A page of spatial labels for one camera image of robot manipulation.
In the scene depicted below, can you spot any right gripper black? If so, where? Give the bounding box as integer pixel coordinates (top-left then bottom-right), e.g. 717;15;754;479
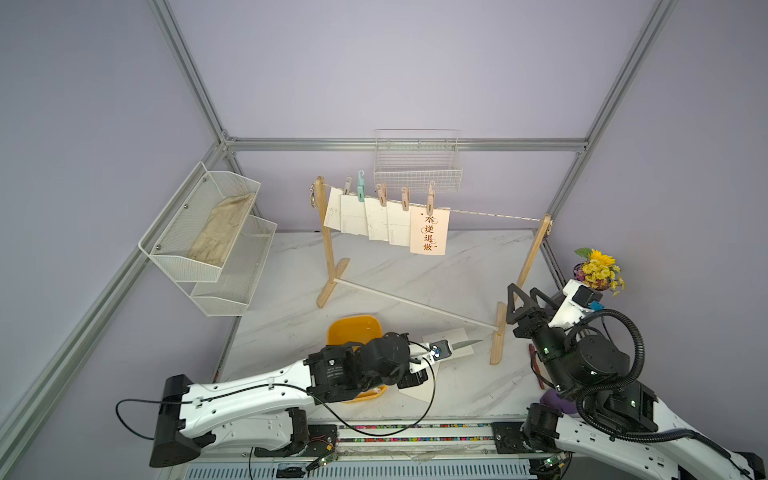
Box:
506;284;577;394

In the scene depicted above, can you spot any pink chinese text postcard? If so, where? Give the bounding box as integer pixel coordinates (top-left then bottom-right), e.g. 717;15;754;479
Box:
410;206;451;256

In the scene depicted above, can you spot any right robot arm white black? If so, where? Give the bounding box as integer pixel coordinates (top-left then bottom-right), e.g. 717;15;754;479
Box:
506;280;767;479

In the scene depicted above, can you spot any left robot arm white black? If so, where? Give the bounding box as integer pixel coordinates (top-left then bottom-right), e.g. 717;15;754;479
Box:
148;332;474;469

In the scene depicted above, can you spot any vase with yellow flowers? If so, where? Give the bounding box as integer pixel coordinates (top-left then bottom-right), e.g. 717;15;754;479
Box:
573;247;626;296

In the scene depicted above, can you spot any folded towels stack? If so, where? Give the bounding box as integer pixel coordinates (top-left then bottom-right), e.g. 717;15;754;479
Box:
528;344;577;416

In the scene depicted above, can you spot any yellow plastic tray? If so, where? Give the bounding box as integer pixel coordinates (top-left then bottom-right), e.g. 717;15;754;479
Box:
326;315;387;404

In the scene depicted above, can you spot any green clothespin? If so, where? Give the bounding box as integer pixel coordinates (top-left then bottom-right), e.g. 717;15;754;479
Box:
356;170;366;203

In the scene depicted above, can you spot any beige cloth in shelf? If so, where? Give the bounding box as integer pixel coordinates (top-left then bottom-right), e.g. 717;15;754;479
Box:
187;193;256;267

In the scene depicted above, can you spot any white mesh two-tier shelf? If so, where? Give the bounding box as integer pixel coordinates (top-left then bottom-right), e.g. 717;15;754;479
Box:
138;164;277;317

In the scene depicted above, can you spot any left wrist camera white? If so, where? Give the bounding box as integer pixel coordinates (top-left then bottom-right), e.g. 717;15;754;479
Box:
424;339;453;364

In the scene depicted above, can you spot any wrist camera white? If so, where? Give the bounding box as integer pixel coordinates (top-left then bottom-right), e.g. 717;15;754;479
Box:
424;339;453;364
548;279;604;330

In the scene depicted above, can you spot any wooden drying rack frame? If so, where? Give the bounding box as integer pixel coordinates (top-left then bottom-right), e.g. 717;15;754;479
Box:
309;176;553;365

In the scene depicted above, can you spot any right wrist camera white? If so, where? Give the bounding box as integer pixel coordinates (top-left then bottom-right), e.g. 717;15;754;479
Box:
548;279;604;330

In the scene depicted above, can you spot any twine string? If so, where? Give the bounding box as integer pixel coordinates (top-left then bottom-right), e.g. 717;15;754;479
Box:
448;207;544;223

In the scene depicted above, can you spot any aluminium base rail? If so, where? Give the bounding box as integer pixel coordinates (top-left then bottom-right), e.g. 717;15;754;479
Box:
157;416;678;480

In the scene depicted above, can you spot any white wire wall basket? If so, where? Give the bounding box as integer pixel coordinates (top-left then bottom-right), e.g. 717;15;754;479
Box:
373;129;463;193

